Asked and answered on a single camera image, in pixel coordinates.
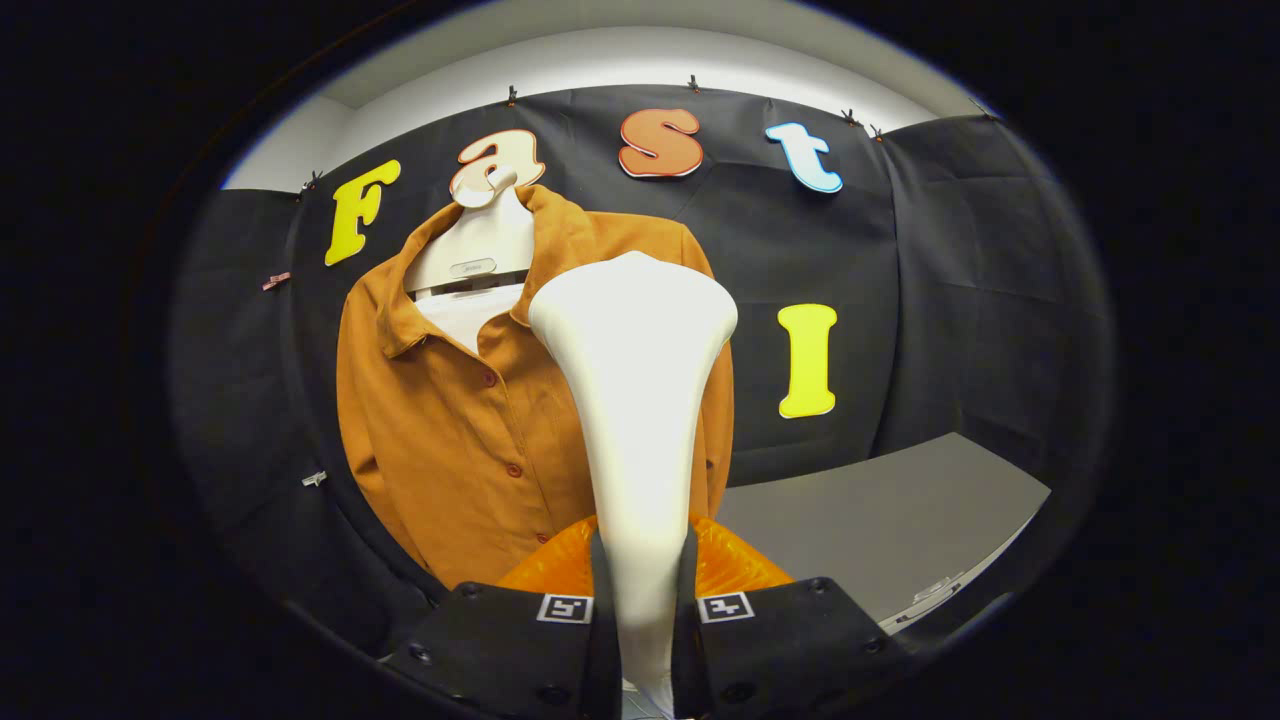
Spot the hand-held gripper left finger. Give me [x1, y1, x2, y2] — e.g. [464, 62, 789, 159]
[378, 514, 624, 720]

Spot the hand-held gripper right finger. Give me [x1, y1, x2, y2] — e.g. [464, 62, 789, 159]
[670, 514, 916, 720]

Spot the white garment steamer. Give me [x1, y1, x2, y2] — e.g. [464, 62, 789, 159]
[528, 250, 739, 720]

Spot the orange-brown button shirt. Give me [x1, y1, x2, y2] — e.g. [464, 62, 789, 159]
[336, 183, 736, 591]

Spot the grey cabinet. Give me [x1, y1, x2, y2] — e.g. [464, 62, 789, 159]
[715, 432, 1053, 636]

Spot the black backdrop cloth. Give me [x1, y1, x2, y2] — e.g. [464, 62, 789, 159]
[170, 85, 1116, 661]

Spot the white mannequin torso stand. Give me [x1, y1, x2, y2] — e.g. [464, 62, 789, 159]
[403, 165, 536, 351]

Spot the row of black backdrop clips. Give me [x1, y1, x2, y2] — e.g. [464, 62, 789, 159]
[297, 75, 1001, 199]

